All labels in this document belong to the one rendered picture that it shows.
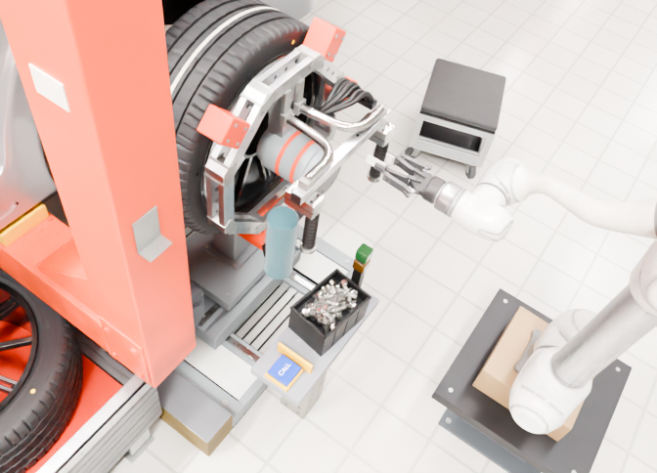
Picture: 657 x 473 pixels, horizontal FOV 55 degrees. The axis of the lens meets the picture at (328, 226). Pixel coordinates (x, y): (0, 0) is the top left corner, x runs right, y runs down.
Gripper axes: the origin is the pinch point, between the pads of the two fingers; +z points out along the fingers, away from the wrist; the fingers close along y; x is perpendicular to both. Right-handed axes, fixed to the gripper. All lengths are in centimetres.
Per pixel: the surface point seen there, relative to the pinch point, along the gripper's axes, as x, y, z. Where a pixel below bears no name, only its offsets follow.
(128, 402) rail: -44, -85, 20
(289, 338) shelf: -38, -45, -4
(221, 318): -68, -39, 27
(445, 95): -49, 102, 17
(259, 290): -68, -22, 24
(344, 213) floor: -83, 41, 26
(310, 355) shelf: -38, -45, -12
